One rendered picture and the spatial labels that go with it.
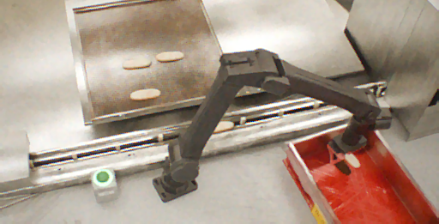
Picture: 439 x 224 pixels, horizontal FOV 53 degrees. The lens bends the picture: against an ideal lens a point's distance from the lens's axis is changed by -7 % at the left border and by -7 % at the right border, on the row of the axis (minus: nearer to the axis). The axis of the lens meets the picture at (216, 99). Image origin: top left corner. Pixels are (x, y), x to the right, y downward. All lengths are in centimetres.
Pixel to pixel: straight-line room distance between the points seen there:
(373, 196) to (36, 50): 136
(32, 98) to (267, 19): 94
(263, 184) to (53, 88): 82
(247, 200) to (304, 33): 73
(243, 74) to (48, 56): 101
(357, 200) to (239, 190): 37
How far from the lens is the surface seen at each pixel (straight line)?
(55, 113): 166
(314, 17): 192
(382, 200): 155
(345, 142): 145
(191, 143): 123
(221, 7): 185
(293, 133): 157
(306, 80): 115
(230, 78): 105
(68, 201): 144
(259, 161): 151
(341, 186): 152
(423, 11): 156
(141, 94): 155
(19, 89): 178
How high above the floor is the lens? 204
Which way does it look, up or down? 47 degrees down
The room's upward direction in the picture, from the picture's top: 6 degrees clockwise
